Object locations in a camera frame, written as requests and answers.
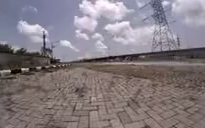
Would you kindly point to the grey brick paved road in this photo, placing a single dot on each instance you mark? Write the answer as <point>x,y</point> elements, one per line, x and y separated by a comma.
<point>100,100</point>

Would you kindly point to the dark tower pole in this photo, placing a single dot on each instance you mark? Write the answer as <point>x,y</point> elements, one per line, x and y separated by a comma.
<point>44,43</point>

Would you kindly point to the dry bare ground strip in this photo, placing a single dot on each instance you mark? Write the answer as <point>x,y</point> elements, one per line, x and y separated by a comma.
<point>170,71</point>

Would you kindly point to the steel lattice power pylon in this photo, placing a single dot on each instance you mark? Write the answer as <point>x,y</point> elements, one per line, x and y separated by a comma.
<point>162,30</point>

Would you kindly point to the elevated concrete road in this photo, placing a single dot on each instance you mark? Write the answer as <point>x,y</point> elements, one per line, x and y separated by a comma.
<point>176,53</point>

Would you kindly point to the black and white kerb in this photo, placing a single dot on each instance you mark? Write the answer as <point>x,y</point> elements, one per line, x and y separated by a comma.
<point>13,70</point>

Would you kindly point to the row of trees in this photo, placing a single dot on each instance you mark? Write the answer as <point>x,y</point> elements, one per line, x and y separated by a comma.
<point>6,49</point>

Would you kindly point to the grey concrete wall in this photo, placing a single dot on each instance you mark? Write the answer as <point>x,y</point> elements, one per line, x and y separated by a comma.
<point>13,60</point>

